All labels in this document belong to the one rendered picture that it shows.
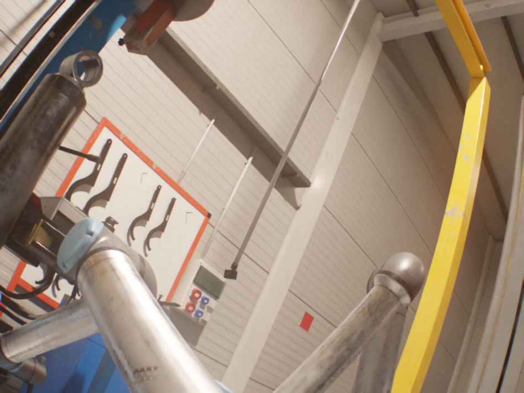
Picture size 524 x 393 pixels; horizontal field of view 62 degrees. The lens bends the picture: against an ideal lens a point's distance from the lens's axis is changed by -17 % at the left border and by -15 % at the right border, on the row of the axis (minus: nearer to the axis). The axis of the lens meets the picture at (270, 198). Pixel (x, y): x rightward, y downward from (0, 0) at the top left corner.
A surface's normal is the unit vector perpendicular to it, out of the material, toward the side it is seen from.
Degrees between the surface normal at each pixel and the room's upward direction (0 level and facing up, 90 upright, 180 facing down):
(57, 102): 90
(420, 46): 173
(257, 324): 90
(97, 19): 90
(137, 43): 180
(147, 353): 72
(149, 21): 90
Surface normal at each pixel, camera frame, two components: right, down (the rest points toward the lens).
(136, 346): -0.38, -0.68
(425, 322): -0.55, -0.56
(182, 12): -0.38, 0.83
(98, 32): 0.74, 0.00
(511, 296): -0.26, -0.53
